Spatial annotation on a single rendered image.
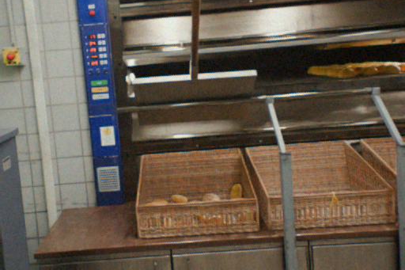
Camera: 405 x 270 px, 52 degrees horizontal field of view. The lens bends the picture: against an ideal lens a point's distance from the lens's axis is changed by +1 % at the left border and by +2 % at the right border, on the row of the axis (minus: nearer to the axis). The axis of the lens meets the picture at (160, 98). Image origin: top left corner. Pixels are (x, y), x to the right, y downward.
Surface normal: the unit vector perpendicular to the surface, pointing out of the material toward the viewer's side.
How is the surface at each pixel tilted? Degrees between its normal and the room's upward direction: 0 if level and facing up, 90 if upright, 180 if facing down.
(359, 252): 91
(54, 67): 90
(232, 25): 70
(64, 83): 90
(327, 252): 91
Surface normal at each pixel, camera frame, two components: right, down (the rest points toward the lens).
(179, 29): -0.04, -0.23
